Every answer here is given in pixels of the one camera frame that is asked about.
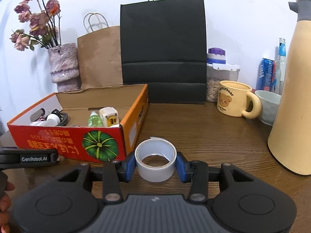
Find black cable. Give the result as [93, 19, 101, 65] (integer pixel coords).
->
[50, 109, 70, 127]

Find person's left hand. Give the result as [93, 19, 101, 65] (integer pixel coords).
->
[0, 182, 15, 233]

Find blue drink can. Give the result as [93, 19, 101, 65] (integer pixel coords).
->
[256, 58, 277, 91]

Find white power adapter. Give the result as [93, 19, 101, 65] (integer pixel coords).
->
[99, 107, 119, 128]

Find red cardboard box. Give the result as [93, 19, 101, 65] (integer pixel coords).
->
[7, 84, 149, 163]

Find white tape roll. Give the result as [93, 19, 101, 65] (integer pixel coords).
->
[135, 138, 177, 183]

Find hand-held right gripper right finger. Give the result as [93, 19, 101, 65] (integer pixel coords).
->
[176, 152, 254, 203]

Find cream thermos jug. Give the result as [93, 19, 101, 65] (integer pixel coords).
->
[267, 0, 311, 176]

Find pale grey bowl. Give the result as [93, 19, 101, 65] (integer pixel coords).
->
[255, 90, 282, 126]

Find brown paper bag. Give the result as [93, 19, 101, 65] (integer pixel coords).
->
[77, 13, 124, 89]

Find dried pink flowers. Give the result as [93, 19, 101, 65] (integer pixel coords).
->
[10, 0, 62, 51]

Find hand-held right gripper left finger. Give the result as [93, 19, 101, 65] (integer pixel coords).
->
[58, 154, 136, 204]

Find white spray bottle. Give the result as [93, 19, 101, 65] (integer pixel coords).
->
[29, 115, 61, 127]

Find purple capped white jar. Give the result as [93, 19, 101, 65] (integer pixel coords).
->
[207, 48, 227, 65]

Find clear container of nuts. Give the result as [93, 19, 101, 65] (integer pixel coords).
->
[206, 63, 241, 103]

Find green spray bottle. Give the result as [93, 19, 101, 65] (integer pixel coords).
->
[87, 112, 104, 127]

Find mottled purple vase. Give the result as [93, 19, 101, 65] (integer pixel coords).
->
[48, 43, 82, 92]

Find glass bottle blue label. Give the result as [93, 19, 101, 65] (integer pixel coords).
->
[274, 38, 289, 88]

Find black paper bag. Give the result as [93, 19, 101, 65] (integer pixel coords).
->
[120, 0, 207, 104]

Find yellow bear mug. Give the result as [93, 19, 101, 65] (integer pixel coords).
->
[217, 80, 262, 119]

